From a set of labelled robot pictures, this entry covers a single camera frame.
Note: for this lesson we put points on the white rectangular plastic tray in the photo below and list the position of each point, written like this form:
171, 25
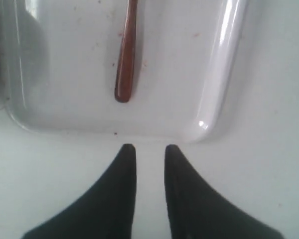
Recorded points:
63, 56

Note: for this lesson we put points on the brown wooden spoon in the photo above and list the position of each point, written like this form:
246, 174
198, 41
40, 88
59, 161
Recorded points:
125, 67

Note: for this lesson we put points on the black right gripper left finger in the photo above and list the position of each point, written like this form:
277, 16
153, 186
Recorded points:
105, 211

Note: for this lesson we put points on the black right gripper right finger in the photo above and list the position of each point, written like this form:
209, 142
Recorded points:
196, 211

